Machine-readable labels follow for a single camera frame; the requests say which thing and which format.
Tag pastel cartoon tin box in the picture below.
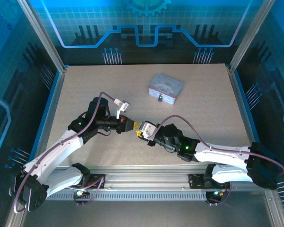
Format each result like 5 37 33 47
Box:
147 73 184 106

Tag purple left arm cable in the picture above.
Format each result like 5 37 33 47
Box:
13 91 118 214

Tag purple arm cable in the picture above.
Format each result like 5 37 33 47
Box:
156 115 284 180
13 91 118 214

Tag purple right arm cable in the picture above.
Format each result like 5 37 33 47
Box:
156 115 284 180

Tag aluminium front rail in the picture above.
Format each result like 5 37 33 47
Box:
54 165 254 191

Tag aluminium side rail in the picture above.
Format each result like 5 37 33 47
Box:
29 65 68 171
226 63 261 145

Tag slotted grey cable duct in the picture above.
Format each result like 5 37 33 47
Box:
46 191 215 201

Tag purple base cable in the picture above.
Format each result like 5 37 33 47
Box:
68 176 105 207
206 181 232 207

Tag aluminium frame post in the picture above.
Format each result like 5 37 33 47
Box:
4 207 27 227
229 0 276 71
264 190 284 227
16 0 67 72

